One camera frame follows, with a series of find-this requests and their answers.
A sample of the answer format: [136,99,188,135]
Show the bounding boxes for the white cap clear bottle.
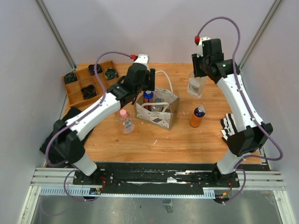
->
[187,71,207,98]

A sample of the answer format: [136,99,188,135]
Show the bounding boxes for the patterned canvas bag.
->
[135,70,180,130]

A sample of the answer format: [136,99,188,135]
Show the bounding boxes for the pink cap clear bottle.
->
[119,109,135,134]

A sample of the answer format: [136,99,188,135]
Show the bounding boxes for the wooden compartment tray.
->
[62,60,120,108]

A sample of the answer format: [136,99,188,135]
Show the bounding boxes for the blue cap orange bottle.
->
[190,105,206,128]

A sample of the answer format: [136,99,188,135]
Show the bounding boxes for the black white striped cloth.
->
[220,113,238,143]

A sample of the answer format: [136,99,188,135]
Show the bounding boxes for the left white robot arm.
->
[45,55,155,185]

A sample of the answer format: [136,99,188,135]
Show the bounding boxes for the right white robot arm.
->
[192,36,273,187]

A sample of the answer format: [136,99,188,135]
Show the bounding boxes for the green black coiled item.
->
[104,68,119,81]

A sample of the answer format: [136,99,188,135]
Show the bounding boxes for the grey cap clear bottle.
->
[151,98,164,112]

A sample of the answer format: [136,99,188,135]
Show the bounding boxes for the black coiled item back middle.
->
[88,63,103,76]

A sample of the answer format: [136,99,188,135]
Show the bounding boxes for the black coiled item front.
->
[81,84,97,100]

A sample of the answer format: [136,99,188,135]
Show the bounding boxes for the black coiled item back left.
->
[63,72,78,84]

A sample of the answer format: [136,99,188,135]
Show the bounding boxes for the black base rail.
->
[73,162,240,195]

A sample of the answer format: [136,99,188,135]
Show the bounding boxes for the grey slotted cable duct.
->
[39,188,215,199]

